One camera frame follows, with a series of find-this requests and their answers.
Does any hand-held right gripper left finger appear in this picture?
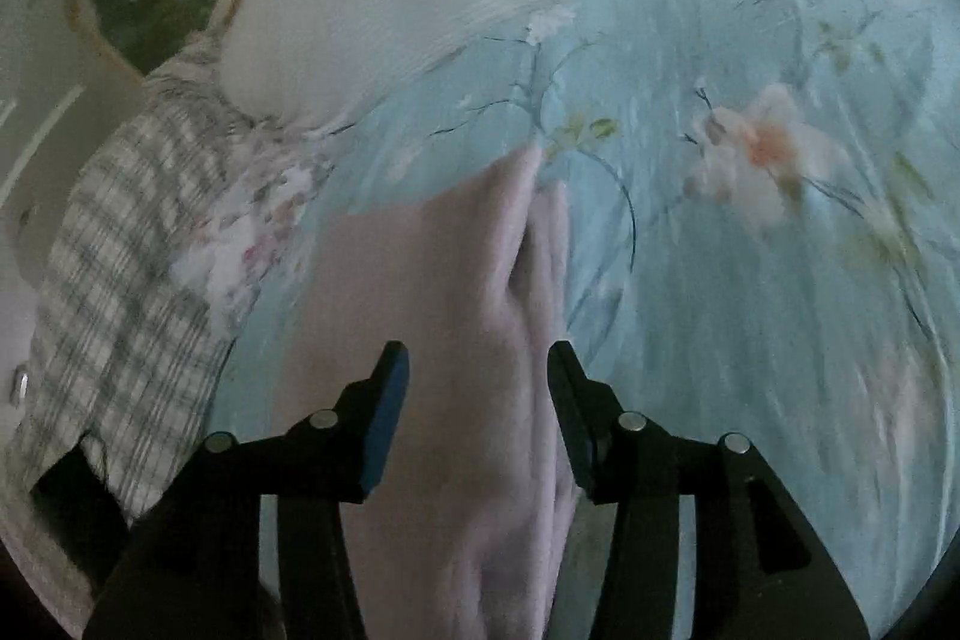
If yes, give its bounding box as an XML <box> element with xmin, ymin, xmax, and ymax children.
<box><xmin>82</xmin><ymin>340</ymin><xmax>410</xmax><ymax>640</ymax></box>

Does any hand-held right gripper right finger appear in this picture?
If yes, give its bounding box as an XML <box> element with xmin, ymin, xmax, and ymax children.
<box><xmin>547</xmin><ymin>340</ymin><xmax>871</xmax><ymax>640</ymax></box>

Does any pink knit sweater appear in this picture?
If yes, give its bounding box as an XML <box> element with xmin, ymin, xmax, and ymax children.
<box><xmin>247</xmin><ymin>145</ymin><xmax>583</xmax><ymax>640</ymax></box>

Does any teal floral quilt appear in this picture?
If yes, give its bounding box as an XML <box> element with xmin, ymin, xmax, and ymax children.
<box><xmin>202</xmin><ymin>0</ymin><xmax>955</xmax><ymax>640</ymax></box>

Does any pink floral sheet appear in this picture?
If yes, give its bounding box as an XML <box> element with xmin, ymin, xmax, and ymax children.
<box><xmin>169</xmin><ymin>145</ymin><xmax>340</xmax><ymax>327</ymax></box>

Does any grey plaid blanket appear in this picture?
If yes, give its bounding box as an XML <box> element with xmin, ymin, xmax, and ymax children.
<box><xmin>7</xmin><ymin>47</ymin><xmax>301</xmax><ymax>530</ymax></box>

